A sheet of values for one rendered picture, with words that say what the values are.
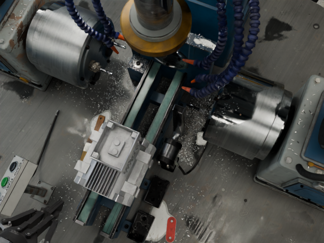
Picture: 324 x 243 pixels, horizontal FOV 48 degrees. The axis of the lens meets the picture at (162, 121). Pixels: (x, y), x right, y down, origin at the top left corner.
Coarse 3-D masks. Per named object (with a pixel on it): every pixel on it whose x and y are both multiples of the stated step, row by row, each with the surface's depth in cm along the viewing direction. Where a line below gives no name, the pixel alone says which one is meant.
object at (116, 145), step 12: (108, 120) 104; (108, 132) 107; (120, 132) 107; (132, 132) 106; (96, 144) 103; (108, 144) 106; (120, 144) 104; (132, 144) 105; (96, 156) 102; (108, 156) 105; (120, 156) 105; (132, 156) 107; (120, 168) 101
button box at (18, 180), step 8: (16, 160) 111; (24, 160) 109; (8, 168) 112; (16, 168) 109; (24, 168) 109; (32, 168) 111; (8, 176) 109; (16, 176) 107; (24, 176) 109; (0, 184) 110; (8, 184) 107; (16, 184) 108; (24, 184) 109; (0, 192) 108; (8, 192) 106; (16, 192) 108; (0, 200) 106; (8, 200) 107; (16, 200) 108; (0, 208) 106; (8, 208) 107; (8, 216) 108
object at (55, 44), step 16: (64, 0) 120; (48, 16) 112; (64, 16) 112; (96, 16) 115; (32, 32) 113; (48, 32) 111; (64, 32) 110; (80, 32) 110; (32, 48) 114; (48, 48) 112; (64, 48) 111; (80, 48) 110; (96, 48) 118; (48, 64) 115; (64, 64) 113; (80, 64) 112; (96, 64) 117; (64, 80) 120; (80, 80) 116; (96, 80) 127
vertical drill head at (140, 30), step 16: (128, 0) 93; (144, 0) 76; (160, 0) 77; (176, 0) 90; (128, 16) 92; (144, 16) 83; (160, 16) 82; (176, 16) 89; (128, 32) 90; (144, 32) 88; (160, 32) 88; (176, 32) 90; (144, 48) 89; (160, 48) 89; (176, 48) 90
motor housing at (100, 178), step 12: (96, 168) 105; (108, 168) 106; (132, 168) 108; (144, 168) 111; (96, 180) 105; (108, 180) 104; (120, 180) 106; (132, 180) 108; (96, 192) 104; (108, 192) 105; (120, 192) 106
